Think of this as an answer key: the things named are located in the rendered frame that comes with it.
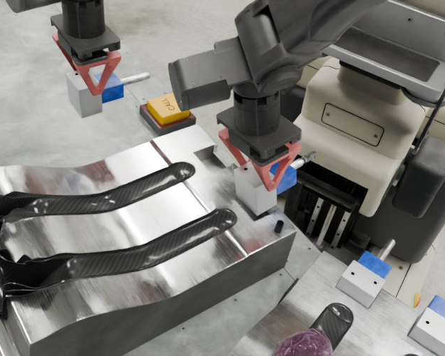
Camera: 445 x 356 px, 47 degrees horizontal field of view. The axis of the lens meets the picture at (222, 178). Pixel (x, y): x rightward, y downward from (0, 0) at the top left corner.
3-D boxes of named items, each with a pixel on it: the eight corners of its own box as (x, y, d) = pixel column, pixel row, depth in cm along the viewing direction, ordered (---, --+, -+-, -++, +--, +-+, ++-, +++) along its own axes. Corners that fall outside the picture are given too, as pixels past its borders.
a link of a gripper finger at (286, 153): (263, 210, 68) (260, 155, 62) (231, 181, 73) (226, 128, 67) (301, 186, 71) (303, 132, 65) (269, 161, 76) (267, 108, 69)
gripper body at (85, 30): (79, 63, 71) (74, 13, 66) (50, 27, 76) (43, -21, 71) (122, 51, 74) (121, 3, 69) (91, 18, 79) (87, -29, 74)
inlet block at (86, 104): (141, 80, 90) (140, 53, 86) (155, 96, 87) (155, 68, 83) (68, 101, 84) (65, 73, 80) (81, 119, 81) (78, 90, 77)
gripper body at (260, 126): (263, 164, 63) (260, 114, 58) (215, 126, 69) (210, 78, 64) (303, 142, 65) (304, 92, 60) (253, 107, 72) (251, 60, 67)
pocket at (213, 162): (214, 160, 86) (216, 143, 83) (232, 180, 83) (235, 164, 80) (191, 169, 84) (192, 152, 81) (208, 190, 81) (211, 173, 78)
